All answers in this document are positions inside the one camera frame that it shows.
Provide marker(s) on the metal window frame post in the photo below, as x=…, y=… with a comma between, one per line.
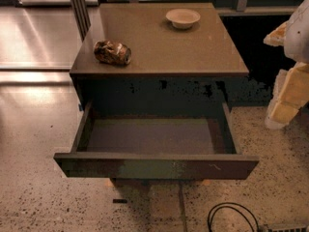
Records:
x=81, y=16

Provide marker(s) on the white shallow bowl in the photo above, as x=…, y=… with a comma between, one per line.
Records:
x=183, y=18

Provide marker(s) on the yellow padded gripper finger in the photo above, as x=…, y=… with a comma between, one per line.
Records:
x=290, y=94

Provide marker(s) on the grey power strip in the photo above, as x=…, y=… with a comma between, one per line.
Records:
x=284, y=228

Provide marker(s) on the drawer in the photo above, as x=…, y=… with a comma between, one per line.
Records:
x=156, y=148

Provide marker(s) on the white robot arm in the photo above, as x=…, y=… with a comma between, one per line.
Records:
x=296, y=45

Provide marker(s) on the crushed brown soda can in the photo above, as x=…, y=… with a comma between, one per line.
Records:
x=112, y=53

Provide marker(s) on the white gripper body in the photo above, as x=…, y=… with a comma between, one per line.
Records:
x=298, y=38

